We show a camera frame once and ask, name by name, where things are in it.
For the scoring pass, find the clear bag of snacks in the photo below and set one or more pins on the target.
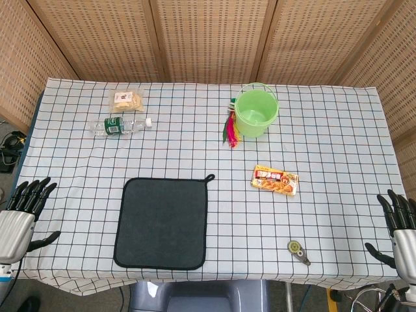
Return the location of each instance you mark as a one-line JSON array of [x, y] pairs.
[[127, 101]]

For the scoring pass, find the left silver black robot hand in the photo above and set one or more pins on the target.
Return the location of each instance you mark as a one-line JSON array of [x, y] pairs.
[[14, 234]]

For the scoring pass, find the metal table leg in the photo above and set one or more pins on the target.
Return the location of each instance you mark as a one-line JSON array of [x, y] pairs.
[[288, 297]]

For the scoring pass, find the correction tape dispenser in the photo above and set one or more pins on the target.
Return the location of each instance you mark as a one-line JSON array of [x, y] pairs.
[[295, 247]]

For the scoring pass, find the woven wooden folding screen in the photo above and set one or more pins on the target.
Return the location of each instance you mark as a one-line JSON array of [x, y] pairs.
[[211, 35]]

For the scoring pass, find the colourful feather shuttlecock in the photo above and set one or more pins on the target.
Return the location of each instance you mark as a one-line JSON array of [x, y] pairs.
[[232, 131]]

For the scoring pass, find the green plastic bucket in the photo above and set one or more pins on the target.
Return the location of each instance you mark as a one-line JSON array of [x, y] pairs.
[[255, 125]]

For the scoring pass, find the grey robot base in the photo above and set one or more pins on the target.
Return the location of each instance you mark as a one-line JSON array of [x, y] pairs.
[[198, 297]]

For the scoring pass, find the yellow curry box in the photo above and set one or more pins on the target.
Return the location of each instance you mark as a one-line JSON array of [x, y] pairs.
[[274, 180]]

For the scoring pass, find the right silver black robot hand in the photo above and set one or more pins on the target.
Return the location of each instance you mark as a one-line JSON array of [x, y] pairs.
[[406, 240]]

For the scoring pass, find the white checked tablecloth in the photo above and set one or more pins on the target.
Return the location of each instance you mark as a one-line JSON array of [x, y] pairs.
[[201, 146]]

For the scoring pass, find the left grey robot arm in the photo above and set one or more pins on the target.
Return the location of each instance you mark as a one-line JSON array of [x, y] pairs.
[[4, 271]]

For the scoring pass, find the clear water bottle green label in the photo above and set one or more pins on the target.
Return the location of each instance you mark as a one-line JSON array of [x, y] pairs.
[[113, 126]]

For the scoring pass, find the yellow and grey cloth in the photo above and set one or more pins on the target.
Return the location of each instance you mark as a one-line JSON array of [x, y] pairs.
[[161, 224]]

